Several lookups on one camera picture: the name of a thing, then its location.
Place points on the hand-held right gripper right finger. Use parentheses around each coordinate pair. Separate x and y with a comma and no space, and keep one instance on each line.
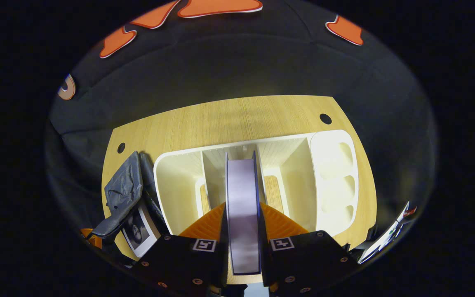
(299,260)

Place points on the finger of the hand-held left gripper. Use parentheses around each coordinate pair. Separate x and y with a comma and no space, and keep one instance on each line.
(91,238)

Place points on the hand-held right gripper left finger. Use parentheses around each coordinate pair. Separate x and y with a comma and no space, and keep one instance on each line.
(188,264)

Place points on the portrait cover book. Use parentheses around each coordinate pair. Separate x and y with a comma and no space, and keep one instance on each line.
(138,233)

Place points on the grey schoolbag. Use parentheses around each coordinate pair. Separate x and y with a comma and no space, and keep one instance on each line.
(122,189)

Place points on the blue cover book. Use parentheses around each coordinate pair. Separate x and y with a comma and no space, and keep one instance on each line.
(242,206)

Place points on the white plastic bookshelf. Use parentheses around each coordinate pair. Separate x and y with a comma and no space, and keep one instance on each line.
(332,173)

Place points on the black backdrop cloth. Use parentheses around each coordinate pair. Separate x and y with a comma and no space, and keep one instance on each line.
(241,62)

